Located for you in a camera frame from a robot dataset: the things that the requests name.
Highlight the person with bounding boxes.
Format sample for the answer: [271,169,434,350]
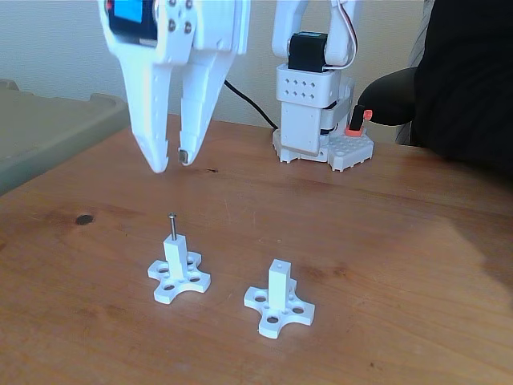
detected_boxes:
[412,0,513,177]

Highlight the grey striped fabric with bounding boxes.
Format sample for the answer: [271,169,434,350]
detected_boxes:
[394,0,436,145]

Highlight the black and orange clamp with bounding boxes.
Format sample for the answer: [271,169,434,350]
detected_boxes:
[345,104,374,139]

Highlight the white printed post holder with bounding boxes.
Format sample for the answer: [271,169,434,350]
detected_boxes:
[147,235,212,305]
[243,258,317,339]

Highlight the white red servo wire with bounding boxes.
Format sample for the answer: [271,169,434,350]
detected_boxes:
[330,0,359,71]

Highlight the beige plastic bin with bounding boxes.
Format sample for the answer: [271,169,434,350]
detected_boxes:
[0,79,131,197]

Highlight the black office chair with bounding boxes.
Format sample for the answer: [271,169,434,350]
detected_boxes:
[357,66,420,145]

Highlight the black camera cable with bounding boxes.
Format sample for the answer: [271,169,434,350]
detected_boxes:
[224,79,280,132]

